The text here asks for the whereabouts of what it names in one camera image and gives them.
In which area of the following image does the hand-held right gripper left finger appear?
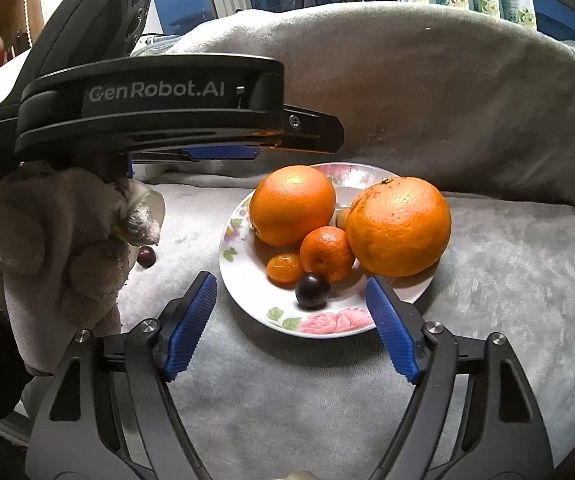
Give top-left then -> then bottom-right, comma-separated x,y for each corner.
26,272 -> 218,480

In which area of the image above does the person's left hand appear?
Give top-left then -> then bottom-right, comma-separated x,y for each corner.
0,160 -> 166,376

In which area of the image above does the large orange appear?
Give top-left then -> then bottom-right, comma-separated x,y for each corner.
249,165 -> 337,247
345,176 -> 452,277

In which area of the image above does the small tangerine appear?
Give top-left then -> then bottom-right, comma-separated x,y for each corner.
299,226 -> 357,283

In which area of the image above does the floral white plate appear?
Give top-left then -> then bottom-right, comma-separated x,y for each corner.
218,162 -> 445,338

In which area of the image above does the grey fleece blanket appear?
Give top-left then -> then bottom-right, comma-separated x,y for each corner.
18,180 -> 575,480

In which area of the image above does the grey blanket covered bolster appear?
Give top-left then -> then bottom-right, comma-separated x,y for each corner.
132,2 -> 575,206

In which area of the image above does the white framed window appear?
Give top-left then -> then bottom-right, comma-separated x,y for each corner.
148,0 -> 575,61

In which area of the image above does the tiny tangerine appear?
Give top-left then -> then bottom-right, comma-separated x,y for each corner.
266,253 -> 302,287

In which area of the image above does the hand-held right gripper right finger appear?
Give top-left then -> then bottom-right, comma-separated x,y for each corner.
366,276 -> 554,480

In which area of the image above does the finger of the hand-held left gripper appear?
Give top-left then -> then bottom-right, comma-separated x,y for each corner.
132,143 -> 262,164
268,104 -> 344,154

